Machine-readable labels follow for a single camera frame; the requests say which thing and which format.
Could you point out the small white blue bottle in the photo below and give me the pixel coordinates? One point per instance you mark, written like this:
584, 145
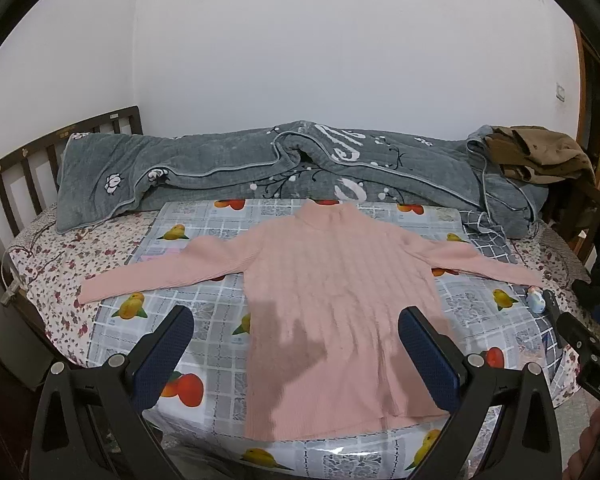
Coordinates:
535, 300

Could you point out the brown clothes pile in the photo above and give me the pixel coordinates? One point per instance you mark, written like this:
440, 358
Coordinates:
537, 155

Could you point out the pink knitted sweater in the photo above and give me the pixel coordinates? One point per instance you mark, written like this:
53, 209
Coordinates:
324, 289

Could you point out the white wall switch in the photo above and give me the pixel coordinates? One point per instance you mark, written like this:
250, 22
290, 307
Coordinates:
560, 93

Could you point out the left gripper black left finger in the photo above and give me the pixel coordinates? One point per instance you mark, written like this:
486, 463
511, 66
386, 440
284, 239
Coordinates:
89, 423

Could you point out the person's right hand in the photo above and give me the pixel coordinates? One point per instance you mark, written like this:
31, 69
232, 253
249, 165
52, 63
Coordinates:
588, 438

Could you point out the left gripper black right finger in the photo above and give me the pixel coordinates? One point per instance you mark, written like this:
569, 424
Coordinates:
525, 441

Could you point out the brown wooden door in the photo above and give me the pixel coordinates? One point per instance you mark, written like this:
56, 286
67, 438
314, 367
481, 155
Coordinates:
588, 131

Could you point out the floral bed sheet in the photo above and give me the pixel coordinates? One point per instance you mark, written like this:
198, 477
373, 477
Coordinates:
51, 268

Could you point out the grey floral quilt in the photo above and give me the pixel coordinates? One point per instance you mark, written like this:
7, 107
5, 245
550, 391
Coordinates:
103, 175

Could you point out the grey checked cloth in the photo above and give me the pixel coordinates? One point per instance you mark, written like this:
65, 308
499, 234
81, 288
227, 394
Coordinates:
487, 236

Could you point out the dark wooden headboard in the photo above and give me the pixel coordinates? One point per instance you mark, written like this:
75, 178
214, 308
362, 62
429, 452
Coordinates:
29, 175

